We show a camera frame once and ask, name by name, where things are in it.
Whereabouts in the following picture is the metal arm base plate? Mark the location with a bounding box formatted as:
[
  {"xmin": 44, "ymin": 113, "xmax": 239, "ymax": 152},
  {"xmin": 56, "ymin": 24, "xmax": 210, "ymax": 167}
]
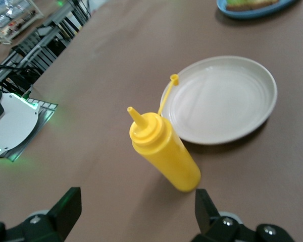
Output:
[{"xmin": 0, "ymin": 97, "xmax": 59, "ymax": 162}]

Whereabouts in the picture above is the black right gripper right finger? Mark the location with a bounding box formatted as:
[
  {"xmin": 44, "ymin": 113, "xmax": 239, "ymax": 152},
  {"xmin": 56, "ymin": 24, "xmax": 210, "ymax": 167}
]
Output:
[{"xmin": 191, "ymin": 188, "xmax": 297, "ymax": 242}]

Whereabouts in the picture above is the green lettuce leaf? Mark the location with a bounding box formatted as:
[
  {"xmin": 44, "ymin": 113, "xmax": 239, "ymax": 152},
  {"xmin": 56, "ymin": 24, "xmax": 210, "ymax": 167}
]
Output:
[{"xmin": 226, "ymin": 0, "xmax": 258, "ymax": 6}]

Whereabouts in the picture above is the blue round plate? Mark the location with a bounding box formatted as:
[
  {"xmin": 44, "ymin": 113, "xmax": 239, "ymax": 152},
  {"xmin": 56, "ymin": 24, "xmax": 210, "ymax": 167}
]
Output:
[{"xmin": 216, "ymin": 0, "xmax": 300, "ymax": 20}]

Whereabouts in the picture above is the black metal frame rack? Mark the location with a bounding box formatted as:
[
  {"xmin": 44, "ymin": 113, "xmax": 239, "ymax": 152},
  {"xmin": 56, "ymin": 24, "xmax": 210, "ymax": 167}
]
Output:
[{"xmin": 0, "ymin": 0, "xmax": 91, "ymax": 96}]

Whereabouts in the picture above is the white wire storage shelf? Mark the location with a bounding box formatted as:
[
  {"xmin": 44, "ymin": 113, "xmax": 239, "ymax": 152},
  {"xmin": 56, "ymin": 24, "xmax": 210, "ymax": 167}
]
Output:
[{"xmin": 0, "ymin": 0, "xmax": 45, "ymax": 45}]

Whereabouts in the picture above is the black base cable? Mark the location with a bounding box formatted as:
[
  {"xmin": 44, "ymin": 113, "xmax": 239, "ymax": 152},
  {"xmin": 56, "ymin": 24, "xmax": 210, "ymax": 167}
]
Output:
[{"xmin": 0, "ymin": 64, "xmax": 33, "ymax": 99}]

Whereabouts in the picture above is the beige round plate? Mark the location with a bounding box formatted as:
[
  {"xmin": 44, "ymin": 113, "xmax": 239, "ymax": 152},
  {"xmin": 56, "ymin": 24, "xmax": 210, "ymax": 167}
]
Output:
[{"xmin": 159, "ymin": 55, "xmax": 278, "ymax": 146}]

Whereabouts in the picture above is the yellow mustard squeeze bottle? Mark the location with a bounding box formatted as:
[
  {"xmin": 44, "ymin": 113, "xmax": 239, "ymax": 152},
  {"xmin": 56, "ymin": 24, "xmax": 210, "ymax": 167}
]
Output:
[{"xmin": 127, "ymin": 73, "xmax": 201, "ymax": 194}]

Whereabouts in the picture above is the light bread slice brown crust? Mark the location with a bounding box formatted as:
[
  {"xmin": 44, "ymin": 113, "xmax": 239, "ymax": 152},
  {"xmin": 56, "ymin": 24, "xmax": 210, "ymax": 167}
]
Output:
[{"xmin": 226, "ymin": 0, "xmax": 280, "ymax": 11}]

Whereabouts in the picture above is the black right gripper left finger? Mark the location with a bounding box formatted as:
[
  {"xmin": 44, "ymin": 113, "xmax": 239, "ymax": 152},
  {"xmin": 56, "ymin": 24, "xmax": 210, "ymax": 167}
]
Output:
[{"xmin": 0, "ymin": 186, "xmax": 82, "ymax": 242}]

